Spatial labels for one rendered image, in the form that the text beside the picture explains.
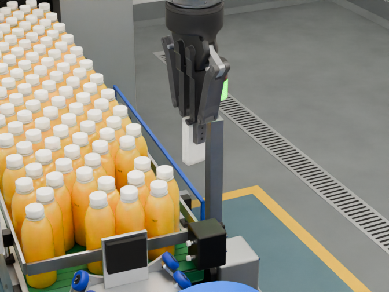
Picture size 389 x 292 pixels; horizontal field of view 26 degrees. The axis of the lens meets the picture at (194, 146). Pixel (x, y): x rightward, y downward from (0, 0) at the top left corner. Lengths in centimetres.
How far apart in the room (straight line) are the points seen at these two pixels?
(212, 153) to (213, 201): 15
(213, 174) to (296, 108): 272
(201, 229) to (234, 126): 280
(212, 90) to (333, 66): 450
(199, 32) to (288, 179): 314
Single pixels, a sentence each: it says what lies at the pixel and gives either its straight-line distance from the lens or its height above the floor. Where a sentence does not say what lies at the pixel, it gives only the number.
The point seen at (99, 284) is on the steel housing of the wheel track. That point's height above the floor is 93.
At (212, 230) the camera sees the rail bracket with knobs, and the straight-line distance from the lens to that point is 190.
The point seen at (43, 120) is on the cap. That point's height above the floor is 109.
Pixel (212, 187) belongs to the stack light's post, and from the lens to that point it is 226.
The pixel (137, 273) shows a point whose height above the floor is 95.
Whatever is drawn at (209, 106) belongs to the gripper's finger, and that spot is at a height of 158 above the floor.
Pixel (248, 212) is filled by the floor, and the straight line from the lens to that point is 389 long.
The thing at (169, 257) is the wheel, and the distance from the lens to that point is 185.
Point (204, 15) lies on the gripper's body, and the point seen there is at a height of 170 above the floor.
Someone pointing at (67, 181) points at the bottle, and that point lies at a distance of 201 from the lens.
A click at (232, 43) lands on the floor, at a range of 591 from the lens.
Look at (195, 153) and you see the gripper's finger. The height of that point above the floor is 149.
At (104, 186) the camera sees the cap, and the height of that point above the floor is 108.
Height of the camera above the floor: 203
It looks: 27 degrees down
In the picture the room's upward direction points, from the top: straight up
